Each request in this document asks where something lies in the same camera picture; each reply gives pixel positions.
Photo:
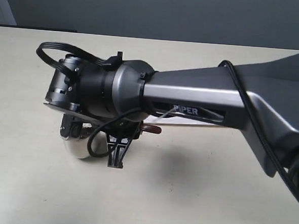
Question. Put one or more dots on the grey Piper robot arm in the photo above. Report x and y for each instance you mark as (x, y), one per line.
(105, 103)

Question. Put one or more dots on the dark red wooden spoon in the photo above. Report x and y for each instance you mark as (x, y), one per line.
(151, 128)

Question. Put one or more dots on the white plastic tray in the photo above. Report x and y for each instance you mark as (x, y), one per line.
(173, 121)

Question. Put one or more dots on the steel cup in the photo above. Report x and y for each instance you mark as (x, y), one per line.
(82, 146)

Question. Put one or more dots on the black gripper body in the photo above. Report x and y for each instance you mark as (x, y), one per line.
(119, 128)

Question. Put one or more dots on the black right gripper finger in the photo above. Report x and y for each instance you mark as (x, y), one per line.
(116, 149)

